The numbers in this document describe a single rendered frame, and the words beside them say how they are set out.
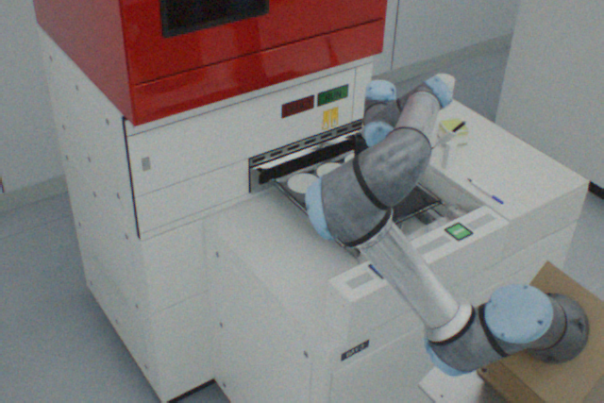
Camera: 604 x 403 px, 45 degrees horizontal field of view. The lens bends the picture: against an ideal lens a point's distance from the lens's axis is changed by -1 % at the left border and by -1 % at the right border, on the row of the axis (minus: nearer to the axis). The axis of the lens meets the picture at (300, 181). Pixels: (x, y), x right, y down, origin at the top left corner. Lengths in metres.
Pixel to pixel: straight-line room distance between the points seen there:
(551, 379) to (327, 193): 0.67
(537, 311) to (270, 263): 0.83
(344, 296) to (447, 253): 0.32
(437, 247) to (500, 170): 0.43
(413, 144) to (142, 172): 0.89
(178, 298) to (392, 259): 1.08
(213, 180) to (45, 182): 1.71
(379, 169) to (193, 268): 1.11
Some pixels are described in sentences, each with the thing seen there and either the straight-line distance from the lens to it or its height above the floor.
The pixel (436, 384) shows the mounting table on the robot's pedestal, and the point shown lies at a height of 0.82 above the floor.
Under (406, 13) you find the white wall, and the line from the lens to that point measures 4.55.
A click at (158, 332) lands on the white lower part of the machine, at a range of 2.41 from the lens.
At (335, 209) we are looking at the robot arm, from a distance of 1.34.
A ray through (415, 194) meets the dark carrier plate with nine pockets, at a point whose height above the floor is 0.90.
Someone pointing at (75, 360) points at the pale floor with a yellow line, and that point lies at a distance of 2.96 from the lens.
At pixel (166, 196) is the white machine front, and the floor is 0.94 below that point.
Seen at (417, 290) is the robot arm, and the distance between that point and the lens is 1.45.
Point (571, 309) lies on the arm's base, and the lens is 1.64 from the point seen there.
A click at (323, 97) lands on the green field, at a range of 2.22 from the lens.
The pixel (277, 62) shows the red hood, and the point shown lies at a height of 1.29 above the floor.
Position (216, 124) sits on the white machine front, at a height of 1.13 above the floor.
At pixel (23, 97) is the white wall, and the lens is 3.49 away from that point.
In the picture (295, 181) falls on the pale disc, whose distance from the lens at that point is 2.20.
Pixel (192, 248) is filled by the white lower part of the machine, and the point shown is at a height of 0.72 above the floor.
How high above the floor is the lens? 2.19
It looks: 36 degrees down
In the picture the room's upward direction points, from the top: 2 degrees clockwise
